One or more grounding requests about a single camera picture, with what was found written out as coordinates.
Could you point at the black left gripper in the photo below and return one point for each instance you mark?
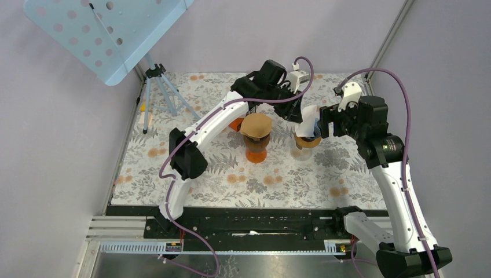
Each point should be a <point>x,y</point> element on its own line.
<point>291,110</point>

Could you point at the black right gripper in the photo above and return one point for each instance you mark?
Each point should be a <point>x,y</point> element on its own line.
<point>330,114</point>

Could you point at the white paper coffee filter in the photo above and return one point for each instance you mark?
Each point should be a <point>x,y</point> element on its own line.
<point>310,117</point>

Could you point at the orange coffee filter box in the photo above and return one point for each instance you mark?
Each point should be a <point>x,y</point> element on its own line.
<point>236,124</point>

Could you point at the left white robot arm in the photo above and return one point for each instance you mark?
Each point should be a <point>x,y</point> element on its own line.
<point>186,161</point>

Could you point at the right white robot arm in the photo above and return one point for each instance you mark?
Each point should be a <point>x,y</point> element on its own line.
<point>411,250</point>

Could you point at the clear glass carafe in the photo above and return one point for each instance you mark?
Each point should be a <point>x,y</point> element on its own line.
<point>301,154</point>

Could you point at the orange glass carafe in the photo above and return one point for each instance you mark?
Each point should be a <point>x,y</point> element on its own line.
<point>256,156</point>

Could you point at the floral tablecloth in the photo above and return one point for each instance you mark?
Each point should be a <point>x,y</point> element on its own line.
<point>335,175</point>

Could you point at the light blue music stand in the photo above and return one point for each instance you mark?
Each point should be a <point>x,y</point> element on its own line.
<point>111,37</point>

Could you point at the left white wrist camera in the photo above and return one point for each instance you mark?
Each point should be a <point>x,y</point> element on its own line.
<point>296,78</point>

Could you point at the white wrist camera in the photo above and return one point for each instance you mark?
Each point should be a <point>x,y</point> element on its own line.
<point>350,93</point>
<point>296,78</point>

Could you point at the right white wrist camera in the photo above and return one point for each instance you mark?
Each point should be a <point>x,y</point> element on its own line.
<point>350,93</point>

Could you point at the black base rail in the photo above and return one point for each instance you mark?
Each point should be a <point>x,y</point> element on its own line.
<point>248,229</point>

